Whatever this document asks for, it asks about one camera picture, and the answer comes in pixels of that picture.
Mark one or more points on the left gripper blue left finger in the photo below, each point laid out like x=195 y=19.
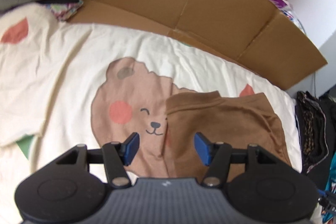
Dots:
x=116 y=156

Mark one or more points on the cream bear print bedsheet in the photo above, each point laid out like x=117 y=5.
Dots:
x=57 y=78

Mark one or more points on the brown printed t-shirt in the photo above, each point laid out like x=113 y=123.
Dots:
x=236 y=121

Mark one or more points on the floral patterned folded cloth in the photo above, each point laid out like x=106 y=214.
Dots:
x=62 y=12

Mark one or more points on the black folded garment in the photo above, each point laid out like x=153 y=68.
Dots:
x=316 y=137

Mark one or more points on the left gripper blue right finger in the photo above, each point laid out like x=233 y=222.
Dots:
x=216 y=157

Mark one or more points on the brown cardboard sheet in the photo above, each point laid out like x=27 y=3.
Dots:
x=252 y=33

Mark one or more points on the teal patterned garment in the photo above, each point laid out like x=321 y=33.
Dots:
x=328 y=211

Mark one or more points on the white curved board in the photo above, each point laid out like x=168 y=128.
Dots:
x=318 y=20

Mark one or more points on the purple white plastic package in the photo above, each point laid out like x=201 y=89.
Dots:
x=287 y=10

